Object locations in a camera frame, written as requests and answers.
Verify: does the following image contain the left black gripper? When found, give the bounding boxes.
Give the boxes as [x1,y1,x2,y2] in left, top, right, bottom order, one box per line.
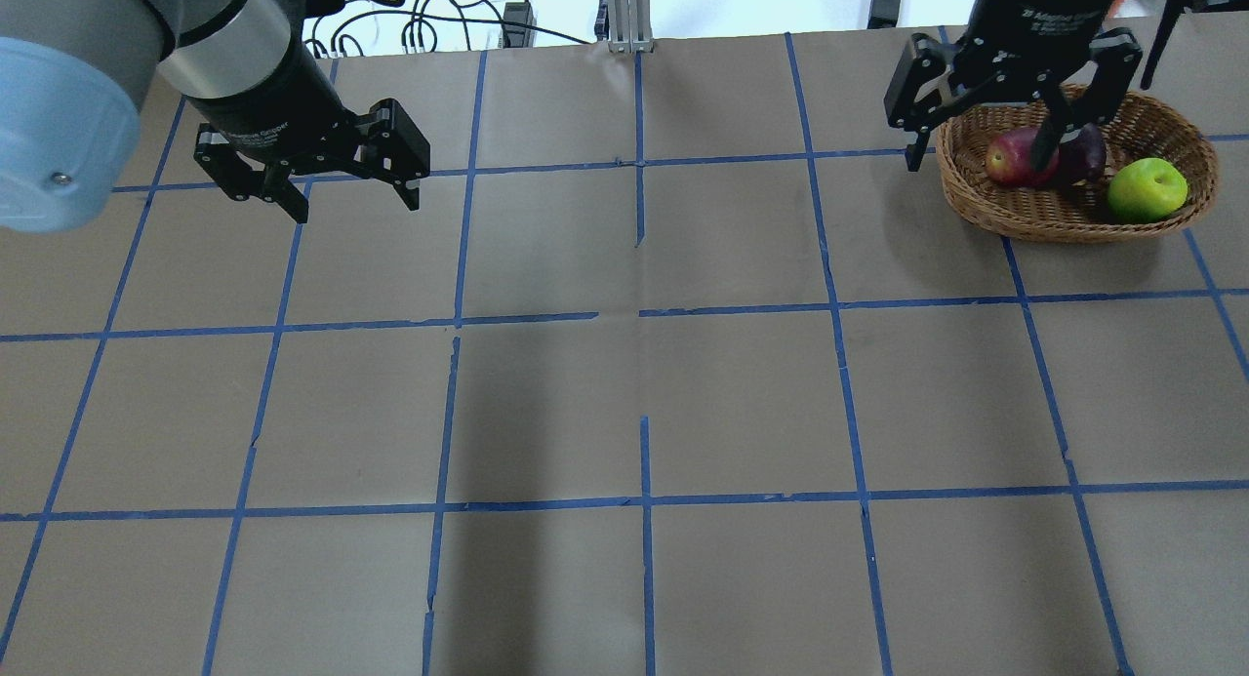
[190,57,431,225]

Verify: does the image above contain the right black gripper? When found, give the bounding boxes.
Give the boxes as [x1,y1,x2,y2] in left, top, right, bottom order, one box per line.
[884,0,1143,172]

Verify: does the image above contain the bright red apple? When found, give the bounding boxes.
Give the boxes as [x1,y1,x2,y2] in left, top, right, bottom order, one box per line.
[983,127,1059,187]

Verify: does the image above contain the green apple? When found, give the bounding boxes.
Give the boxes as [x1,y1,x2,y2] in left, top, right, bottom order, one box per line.
[1107,157,1189,225]

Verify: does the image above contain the dark red apple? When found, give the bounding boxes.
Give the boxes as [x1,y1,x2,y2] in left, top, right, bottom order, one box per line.
[1050,122,1108,187]

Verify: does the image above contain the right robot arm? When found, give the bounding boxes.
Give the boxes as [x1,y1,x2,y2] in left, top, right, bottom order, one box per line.
[883,0,1144,171]

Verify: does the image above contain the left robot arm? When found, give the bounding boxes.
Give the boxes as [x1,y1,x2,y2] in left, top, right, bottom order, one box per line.
[1,0,431,232]

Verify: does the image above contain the wicker basket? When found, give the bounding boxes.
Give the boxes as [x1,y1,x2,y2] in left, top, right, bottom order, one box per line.
[932,90,1222,244]

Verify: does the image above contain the aluminium frame post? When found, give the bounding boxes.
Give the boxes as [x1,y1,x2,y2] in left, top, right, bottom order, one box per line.
[596,0,654,54]

